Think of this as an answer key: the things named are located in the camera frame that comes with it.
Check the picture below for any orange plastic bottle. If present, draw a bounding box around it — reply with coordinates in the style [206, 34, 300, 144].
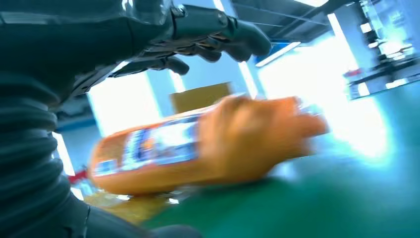
[88, 94, 329, 197]

